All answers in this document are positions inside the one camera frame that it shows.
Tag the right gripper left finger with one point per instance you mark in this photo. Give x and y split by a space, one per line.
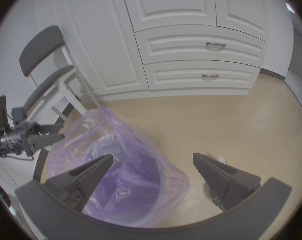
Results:
73 184

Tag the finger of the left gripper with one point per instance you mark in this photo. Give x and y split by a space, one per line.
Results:
43 141
47 129

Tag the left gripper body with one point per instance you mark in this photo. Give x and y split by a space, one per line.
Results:
13 137

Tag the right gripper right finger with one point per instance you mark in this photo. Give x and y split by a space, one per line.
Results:
231 184

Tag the black plastic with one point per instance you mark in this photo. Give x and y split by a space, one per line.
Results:
217 201

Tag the purple plastic bag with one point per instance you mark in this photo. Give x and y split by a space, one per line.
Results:
131 159

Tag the white trash bin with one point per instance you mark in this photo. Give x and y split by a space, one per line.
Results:
156 209

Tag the white plastic wrapper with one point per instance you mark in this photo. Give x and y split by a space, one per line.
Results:
221 159

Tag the white chair grey cushions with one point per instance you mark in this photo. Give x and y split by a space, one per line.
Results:
38 49

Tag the white wardrobe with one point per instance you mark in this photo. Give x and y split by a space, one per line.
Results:
111 46

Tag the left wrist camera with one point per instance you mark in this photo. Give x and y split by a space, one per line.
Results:
19 114

